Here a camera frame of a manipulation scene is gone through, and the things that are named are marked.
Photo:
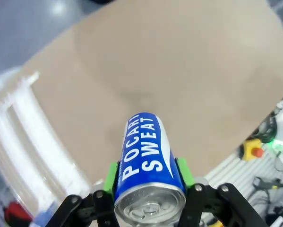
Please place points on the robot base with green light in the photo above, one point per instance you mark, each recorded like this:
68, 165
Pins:
271, 127

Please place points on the red object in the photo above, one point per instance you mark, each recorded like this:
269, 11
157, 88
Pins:
17, 211

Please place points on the yellow emergency stop button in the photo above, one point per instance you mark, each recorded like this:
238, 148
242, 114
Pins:
250, 147

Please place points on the white can dispenser rack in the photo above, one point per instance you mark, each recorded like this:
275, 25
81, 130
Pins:
37, 142

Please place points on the green-tipped left gripper right finger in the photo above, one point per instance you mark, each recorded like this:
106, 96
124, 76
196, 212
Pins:
207, 208

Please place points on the green-tipped left gripper left finger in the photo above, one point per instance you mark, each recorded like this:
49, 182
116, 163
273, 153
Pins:
84, 210

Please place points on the aluminium profile frame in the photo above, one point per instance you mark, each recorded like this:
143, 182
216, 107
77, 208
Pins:
228, 168

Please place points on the blue Pocari Sweat can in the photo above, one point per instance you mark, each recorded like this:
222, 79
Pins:
146, 153

